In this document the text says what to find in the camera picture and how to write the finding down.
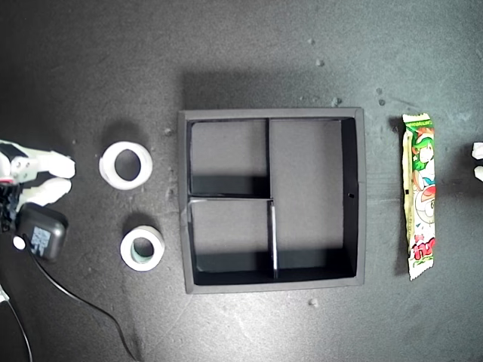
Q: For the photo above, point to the white tape roll green core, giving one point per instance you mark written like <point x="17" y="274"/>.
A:
<point x="128" y="260"/>

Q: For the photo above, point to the green cartoon snack bar wrapper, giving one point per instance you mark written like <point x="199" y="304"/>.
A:
<point x="422" y="211"/>

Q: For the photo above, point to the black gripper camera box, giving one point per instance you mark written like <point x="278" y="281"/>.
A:
<point x="41" y="234"/>

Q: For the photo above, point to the large white tape roll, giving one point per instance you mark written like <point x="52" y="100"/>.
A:
<point x="107" y="166"/>

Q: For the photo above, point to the small grey crumb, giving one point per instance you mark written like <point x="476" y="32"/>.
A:
<point x="313" y="302"/>
<point x="320" y="62"/>

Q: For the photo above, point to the black compartment tray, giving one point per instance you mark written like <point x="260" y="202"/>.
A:
<point x="305" y="169"/>

